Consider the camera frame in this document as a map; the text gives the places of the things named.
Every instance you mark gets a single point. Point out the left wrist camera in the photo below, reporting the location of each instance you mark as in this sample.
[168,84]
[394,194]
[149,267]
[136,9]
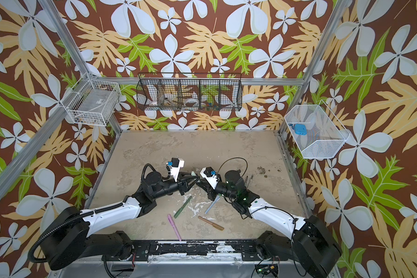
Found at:
[174,166]

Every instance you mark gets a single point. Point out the blue pen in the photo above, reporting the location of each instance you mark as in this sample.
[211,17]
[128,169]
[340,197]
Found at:
[217,198]

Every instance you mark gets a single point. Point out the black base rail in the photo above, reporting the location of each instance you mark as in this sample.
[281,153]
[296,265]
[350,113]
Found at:
[243,250]

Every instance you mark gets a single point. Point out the pink pen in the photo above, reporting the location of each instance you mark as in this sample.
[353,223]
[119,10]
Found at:
[173,225]

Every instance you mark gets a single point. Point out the brown pen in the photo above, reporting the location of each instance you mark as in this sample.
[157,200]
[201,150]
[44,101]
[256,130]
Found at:
[213,224]

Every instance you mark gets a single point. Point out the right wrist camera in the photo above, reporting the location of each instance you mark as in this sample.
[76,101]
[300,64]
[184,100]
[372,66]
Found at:
[210,175]

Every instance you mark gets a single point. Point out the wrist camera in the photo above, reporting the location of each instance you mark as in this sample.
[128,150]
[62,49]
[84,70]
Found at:
[174,166]
[210,175]

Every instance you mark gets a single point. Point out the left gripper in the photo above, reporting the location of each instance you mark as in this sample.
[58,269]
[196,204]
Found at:
[183,185]

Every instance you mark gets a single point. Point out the white wire basket right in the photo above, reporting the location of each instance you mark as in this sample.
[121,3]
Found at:
[326,133]

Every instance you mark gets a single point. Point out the blue object in basket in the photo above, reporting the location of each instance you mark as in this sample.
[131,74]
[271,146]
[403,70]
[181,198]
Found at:
[300,129]

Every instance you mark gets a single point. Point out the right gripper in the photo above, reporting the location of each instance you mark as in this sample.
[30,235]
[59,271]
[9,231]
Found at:
[209,186]

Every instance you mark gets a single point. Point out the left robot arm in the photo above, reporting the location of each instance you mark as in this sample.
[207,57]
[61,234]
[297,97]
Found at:
[74,234]

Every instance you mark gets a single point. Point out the white wire basket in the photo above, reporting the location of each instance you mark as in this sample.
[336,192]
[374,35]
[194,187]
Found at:
[93,102]
[326,133]

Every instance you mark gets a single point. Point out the white tape roll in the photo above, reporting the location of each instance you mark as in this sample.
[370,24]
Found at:
[191,102]

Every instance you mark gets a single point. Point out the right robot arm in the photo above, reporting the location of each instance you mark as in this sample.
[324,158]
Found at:
[306,241]

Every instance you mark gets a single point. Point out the black wire basket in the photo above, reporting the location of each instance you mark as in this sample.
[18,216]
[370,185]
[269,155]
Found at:
[215,91]

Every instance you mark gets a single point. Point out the white wire basket left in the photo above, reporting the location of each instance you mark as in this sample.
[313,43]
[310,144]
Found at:
[93,102]

